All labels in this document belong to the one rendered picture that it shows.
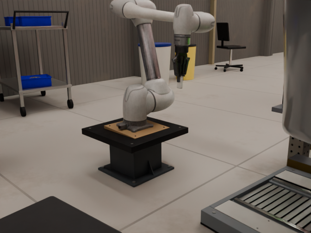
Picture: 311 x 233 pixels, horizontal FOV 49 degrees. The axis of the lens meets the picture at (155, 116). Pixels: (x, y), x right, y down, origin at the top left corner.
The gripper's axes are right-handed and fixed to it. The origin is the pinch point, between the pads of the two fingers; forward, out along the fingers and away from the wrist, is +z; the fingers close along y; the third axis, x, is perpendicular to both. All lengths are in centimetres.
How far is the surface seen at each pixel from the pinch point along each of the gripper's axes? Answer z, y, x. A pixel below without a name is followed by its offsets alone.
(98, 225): 30, 87, 43
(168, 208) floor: 64, 22, 15
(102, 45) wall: 20, -196, -340
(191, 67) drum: 52, -301, -234
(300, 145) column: 44, -74, 44
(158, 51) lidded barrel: 20, -220, -231
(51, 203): 31, 91, 19
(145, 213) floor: 65, 35, 10
